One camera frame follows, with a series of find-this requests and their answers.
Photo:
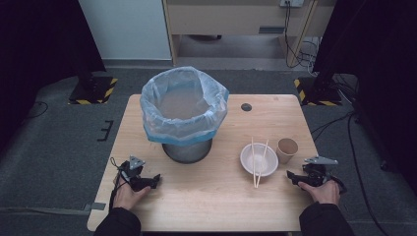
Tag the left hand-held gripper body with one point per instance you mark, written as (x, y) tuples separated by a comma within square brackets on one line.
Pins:
[(135, 168)]

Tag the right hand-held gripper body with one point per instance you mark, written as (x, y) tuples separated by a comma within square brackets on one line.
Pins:
[(316, 175)]

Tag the brown paper cup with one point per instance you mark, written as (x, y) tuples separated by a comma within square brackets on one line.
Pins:
[(285, 152)]

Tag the wooden chopstick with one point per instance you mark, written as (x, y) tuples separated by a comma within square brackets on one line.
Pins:
[(262, 160), (253, 164)]

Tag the grey metal trash bin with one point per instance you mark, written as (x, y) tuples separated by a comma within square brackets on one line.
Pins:
[(187, 153)]

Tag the white disposable bowl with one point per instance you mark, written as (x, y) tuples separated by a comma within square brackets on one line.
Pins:
[(247, 160)]

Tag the translucent blue bin bag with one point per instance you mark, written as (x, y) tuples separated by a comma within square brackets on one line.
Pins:
[(154, 118)]

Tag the person's right hand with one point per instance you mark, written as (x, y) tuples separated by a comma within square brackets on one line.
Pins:
[(324, 193)]

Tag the person's left hand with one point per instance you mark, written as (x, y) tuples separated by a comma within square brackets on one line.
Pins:
[(126, 196)]

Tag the grey tape strip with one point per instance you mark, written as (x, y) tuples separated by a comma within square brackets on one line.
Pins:
[(96, 206)]

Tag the black stand base striped edge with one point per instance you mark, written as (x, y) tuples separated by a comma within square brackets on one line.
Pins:
[(319, 95), (91, 93)]

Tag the black table grommet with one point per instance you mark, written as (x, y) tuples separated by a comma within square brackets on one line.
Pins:
[(246, 107)]

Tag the dark curtain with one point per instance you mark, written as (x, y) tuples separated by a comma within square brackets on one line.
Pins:
[(387, 65), (32, 49)]

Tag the grey wall socket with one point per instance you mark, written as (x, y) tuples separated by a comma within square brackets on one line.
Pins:
[(291, 2)]

